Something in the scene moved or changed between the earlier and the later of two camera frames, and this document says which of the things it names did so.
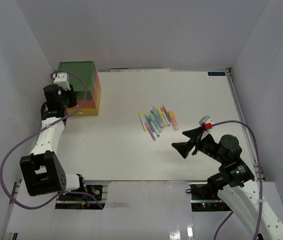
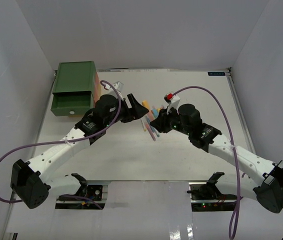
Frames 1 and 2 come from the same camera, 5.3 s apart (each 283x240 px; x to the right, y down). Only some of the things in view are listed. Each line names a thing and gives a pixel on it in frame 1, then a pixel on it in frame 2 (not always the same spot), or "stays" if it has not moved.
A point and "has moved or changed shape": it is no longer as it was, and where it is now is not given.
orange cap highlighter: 171,115 has moved or changed shape
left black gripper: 71,93 -> 137,110
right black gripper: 184,147 -> 161,123
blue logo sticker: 216,73 stays
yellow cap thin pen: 140,114 stays
